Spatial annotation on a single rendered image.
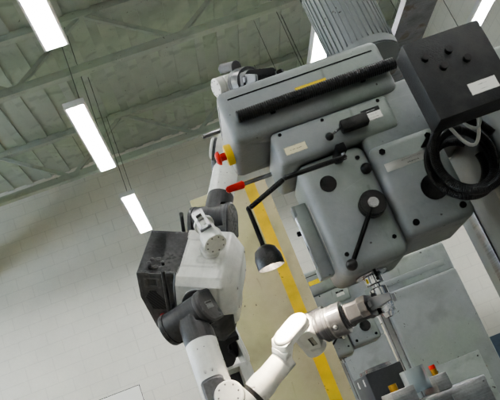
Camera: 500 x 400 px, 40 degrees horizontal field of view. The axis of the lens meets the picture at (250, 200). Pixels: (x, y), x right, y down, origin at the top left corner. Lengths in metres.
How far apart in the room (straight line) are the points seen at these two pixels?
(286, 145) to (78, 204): 10.07
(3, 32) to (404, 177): 7.15
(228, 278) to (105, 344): 9.12
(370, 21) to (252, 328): 1.94
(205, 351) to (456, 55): 0.98
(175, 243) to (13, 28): 6.63
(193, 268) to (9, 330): 9.58
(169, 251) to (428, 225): 0.80
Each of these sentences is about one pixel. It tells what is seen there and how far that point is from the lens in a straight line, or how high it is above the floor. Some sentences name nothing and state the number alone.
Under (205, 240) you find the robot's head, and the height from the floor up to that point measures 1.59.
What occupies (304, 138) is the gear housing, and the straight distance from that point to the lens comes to 1.83.
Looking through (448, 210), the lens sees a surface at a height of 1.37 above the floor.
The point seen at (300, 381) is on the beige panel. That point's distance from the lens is 3.52.
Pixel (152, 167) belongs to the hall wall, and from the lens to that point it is 11.77.
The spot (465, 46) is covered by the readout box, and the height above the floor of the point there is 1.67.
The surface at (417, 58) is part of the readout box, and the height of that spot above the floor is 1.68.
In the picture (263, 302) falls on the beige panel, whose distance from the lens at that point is 3.56.
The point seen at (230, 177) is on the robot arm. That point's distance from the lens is 2.36.
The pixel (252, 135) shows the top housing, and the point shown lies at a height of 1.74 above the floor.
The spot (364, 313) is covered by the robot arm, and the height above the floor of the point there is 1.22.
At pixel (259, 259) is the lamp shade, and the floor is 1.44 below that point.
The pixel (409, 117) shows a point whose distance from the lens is 1.90.
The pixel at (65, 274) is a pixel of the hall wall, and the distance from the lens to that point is 11.49.
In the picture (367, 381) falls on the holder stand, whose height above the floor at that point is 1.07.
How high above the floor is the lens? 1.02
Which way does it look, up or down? 18 degrees up
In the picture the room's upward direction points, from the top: 22 degrees counter-clockwise
